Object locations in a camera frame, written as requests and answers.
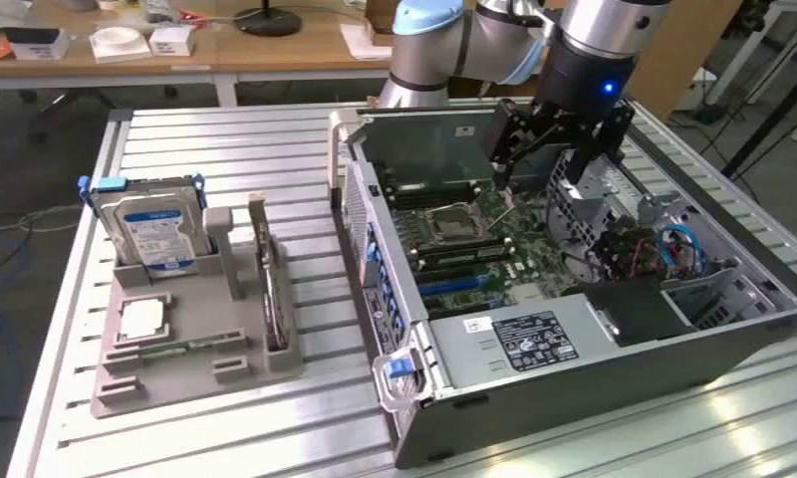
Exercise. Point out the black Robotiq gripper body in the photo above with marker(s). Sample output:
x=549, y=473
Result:
x=581, y=74

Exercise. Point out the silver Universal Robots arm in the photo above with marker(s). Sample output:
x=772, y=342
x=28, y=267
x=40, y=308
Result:
x=432, y=55

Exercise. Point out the metal socket cover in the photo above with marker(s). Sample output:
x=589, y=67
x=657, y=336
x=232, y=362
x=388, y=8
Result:
x=508, y=201

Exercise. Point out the silver metal disk bay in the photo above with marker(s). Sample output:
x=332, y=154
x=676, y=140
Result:
x=571, y=209

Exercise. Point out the wooden cabinet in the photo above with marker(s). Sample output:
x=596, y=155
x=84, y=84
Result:
x=691, y=50

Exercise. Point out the small white floor device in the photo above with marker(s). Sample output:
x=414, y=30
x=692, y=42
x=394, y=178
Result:
x=693, y=89

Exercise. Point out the thin metal locking lever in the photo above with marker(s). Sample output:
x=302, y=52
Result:
x=499, y=220

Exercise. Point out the CPU socket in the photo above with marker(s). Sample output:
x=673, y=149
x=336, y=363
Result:
x=453, y=224

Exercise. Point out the green motherboard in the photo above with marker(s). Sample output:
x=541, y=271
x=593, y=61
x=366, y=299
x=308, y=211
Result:
x=531, y=249

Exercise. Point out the installed black RAM stick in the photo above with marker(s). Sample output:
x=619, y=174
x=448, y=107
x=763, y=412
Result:
x=468, y=255

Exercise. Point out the black slanted stand leg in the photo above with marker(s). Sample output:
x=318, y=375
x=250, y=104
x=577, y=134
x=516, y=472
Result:
x=773, y=117

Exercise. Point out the flat white box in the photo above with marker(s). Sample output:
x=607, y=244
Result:
x=365, y=42

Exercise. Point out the black expansion slot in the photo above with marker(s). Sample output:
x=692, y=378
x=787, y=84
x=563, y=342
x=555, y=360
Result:
x=448, y=274

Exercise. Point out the brown cardboard box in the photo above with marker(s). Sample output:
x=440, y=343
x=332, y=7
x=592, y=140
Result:
x=378, y=17

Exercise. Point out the blue card retainer clips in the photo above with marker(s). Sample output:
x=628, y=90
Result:
x=374, y=254

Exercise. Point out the wooden desk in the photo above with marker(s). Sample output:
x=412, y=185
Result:
x=272, y=55

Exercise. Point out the black round lamp base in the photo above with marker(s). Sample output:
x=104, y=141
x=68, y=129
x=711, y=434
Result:
x=269, y=22

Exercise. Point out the grey power supply unit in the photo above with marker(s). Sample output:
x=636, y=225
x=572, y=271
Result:
x=465, y=348

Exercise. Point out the blue case latch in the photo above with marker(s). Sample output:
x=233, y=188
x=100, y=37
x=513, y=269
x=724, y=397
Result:
x=398, y=368

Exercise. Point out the open dark grey PC case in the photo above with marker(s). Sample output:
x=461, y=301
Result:
x=637, y=398

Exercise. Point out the plain white box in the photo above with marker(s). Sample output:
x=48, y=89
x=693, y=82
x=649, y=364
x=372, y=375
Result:
x=172, y=42

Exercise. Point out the white box with round dish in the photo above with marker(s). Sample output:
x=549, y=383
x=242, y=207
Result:
x=118, y=45

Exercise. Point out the green RAM stick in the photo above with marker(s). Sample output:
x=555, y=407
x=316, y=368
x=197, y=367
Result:
x=172, y=347

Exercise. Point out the silver CPU chip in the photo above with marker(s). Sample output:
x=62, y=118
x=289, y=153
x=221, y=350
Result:
x=142, y=321

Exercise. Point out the grey plastic parts rack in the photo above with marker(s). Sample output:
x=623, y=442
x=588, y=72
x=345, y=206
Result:
x=192, y=368

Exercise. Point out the black chair base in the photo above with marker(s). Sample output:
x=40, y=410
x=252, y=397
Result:
x=60, y=107

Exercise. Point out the white box with black lid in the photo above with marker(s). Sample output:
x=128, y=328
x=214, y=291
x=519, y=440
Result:
x=36, y=47

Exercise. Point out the clear plastic bag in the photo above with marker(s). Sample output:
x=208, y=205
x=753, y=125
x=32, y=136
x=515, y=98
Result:
x=0, y=15

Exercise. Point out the hard disk with blue bracket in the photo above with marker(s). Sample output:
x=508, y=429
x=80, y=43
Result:
x=149, y=229

